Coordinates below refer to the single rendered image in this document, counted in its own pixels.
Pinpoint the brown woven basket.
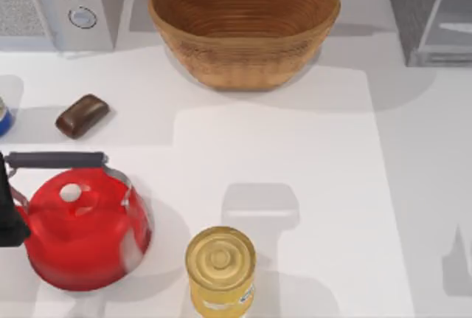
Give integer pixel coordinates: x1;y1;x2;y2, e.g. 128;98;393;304
147;0;341;92

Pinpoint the yellow can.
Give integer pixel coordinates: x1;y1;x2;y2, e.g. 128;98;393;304
184;226;257;318

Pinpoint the brown bread loaf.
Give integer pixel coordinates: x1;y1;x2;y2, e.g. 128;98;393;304
55;93;111;140

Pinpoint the red kettle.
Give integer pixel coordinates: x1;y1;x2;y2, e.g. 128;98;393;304
4;151;153;292

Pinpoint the pale microwave oven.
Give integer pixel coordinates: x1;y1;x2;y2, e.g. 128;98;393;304
0;0;129;53

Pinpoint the small round microwave knob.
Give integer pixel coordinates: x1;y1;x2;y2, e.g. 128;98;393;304
68;6;98;29

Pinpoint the grey cabinet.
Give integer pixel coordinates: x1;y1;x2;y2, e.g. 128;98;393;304
381;0;472;68

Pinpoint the blue can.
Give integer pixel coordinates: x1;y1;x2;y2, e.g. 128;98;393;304
0;97;15;137

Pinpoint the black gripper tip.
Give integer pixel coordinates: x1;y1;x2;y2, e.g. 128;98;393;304
0;152;31;248

